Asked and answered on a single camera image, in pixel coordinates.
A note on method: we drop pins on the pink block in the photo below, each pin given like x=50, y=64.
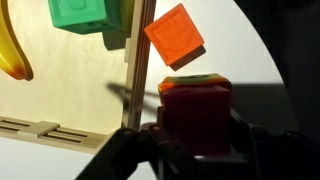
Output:
x=196, y=120

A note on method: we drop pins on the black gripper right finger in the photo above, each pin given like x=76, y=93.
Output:
x=239, y=136

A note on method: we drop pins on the yellow banana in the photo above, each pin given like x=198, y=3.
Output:
x=8, y=53

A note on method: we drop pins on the light green block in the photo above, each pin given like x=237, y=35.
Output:
x=127, y=11

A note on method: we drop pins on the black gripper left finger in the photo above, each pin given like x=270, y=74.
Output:
x=161, y=118

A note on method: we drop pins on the plain orange block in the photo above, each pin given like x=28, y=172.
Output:
x=173, y=33

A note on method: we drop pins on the wooden crate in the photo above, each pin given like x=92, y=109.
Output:
x=66, y=86

